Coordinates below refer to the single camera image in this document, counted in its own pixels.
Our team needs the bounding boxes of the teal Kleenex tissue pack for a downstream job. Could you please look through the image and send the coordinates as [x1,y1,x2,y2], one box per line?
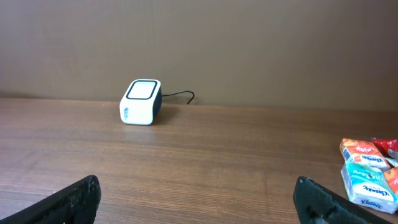
[341,161,397,214]

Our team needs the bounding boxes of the orange Kleenex Enjoy pack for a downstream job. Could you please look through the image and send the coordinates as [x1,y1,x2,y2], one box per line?
[340,138,391,171]

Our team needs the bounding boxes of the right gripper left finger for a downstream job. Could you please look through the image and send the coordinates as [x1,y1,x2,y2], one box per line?
[1,175,101,224]

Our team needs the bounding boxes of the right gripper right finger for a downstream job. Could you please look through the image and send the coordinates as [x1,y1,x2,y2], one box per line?
[293,176,392,224]

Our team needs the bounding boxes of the red snack packet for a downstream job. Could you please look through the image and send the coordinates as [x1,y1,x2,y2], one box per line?
[372,139,397,159]

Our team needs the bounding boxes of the black scanner cable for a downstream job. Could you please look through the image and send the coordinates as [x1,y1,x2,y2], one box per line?
[161,90,196,105]

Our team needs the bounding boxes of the white barcode scanner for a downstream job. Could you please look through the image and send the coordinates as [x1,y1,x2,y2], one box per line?
[119,79,162,126]

